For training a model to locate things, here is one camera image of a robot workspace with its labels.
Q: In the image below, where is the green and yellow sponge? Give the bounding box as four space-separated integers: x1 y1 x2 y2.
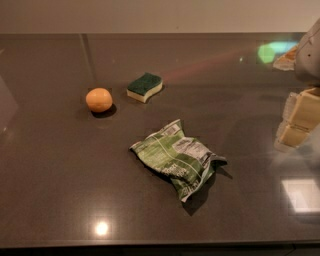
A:
127 73 163 103

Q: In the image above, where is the green jalapeno chip bag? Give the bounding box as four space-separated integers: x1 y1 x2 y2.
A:
130 119 227 203

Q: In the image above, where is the orange fruit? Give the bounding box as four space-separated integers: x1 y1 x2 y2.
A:
86 88 113 113

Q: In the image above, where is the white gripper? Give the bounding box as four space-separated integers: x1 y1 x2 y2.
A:
283 18 320 130

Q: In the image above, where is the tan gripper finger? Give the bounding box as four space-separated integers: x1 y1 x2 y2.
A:
274 121 309 152

